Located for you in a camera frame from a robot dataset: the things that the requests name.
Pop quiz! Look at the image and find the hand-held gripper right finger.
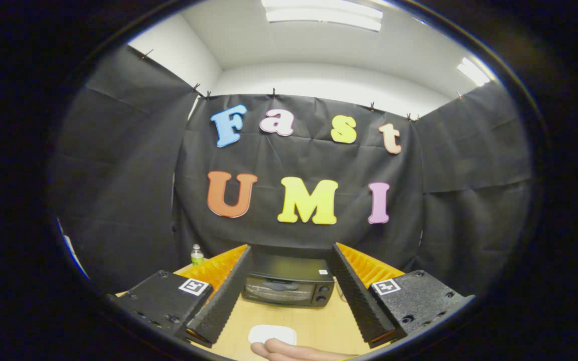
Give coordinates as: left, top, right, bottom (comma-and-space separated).
328, 243, 475, 348

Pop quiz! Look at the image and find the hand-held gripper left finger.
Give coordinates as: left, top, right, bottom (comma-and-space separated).
113, 244, 253, 349

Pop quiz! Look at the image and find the black toaster oven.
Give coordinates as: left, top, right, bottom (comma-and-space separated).
241, 251, 336, 308

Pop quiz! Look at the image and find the white square plate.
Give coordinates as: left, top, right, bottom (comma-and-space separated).
248, 324, 297, 346

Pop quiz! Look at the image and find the ceiling light panel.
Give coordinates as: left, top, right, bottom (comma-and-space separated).
457, 57, 491, 87
261, 0, 384, 32

